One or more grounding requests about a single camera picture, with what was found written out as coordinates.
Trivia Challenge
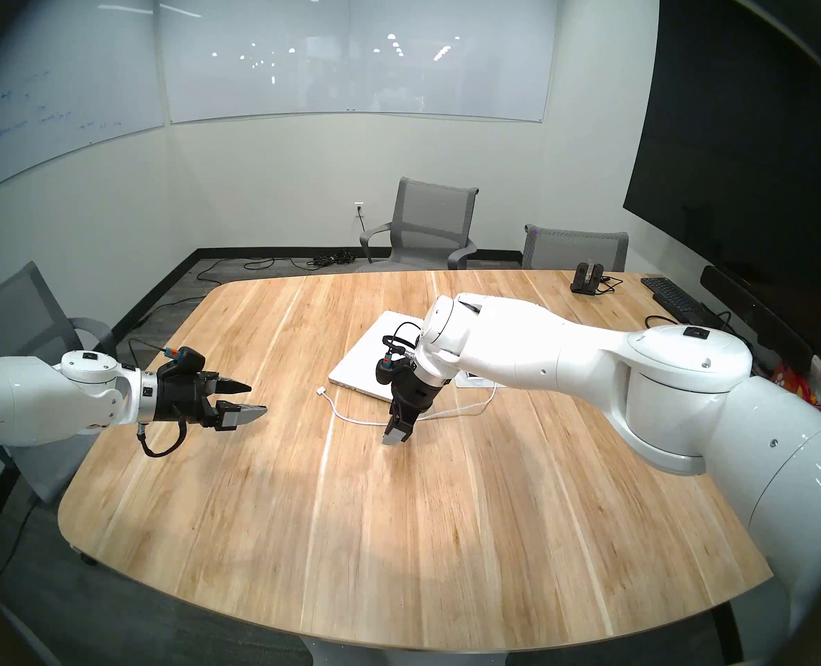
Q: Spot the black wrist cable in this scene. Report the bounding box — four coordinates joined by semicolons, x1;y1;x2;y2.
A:
381;321;422;364
136;422;188;459

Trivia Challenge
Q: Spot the black video sound bar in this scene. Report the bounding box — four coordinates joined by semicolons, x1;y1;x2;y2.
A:
701;266;817;374

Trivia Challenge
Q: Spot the grey mesh chair with armrests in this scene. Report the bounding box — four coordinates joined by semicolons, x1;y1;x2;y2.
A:
360;178;479;271

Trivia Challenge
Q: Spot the black keyboard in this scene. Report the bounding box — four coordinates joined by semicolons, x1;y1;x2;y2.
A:
641;276;710;325

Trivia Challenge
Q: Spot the large black wall screen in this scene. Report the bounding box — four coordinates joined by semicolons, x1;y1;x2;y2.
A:
622;0;821;388

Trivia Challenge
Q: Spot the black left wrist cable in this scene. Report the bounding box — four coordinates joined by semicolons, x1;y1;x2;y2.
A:
136;422;188;459

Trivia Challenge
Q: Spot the colourful snack bag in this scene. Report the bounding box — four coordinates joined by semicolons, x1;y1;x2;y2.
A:
771;363;821;416

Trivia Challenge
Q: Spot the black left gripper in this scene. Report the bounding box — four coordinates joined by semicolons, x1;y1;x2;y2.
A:
152;370;269;432

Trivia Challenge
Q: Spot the silver MacBook laptop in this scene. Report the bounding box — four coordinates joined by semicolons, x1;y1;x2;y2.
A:
329;311;429;402

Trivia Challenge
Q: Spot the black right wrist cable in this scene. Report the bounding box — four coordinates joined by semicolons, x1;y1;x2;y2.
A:
381;321;422;364

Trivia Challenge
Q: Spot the thin black floor cable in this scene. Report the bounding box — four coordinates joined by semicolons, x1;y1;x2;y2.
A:
197;255;307;284

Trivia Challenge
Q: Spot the white MagSafe charging cable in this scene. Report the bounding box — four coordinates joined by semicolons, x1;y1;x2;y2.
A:
317;386;499;426

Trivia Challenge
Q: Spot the wide glass whiteboard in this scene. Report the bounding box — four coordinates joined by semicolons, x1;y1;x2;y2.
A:
157;0;560;124

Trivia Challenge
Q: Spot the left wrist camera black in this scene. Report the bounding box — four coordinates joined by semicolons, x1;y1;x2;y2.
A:
163;347;206;377

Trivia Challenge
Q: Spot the thin black keyboard cable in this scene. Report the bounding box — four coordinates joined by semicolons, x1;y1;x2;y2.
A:
645;314;696;338

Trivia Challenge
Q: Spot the dark grey mesh office chair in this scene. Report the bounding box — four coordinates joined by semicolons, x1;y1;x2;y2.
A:
0;261;118;509

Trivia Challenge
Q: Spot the grey mesh chair backrest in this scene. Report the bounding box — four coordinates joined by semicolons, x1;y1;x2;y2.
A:
522;224;628;273

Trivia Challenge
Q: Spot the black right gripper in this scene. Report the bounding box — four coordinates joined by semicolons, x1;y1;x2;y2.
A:
381;365;447;447

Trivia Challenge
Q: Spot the glass whiteboard with blue writing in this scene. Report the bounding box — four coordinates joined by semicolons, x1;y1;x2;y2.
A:
0;0;168;204

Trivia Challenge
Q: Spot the black controller charging dock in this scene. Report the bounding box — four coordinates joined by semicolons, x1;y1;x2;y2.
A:
570;262;604;296

